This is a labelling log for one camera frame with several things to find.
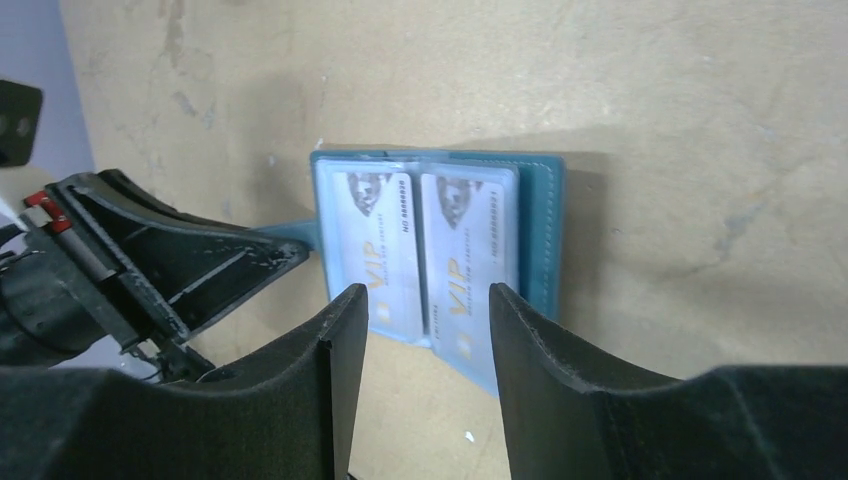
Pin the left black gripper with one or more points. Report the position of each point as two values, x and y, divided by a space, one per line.
105 258

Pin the silver VIP card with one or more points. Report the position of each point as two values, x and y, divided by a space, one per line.
373 242
464 246

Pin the blue leather card holder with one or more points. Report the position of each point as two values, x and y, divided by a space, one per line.
534 197

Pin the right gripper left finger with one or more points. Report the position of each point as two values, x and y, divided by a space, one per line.
285 411

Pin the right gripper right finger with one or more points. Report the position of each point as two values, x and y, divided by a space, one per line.
573 411

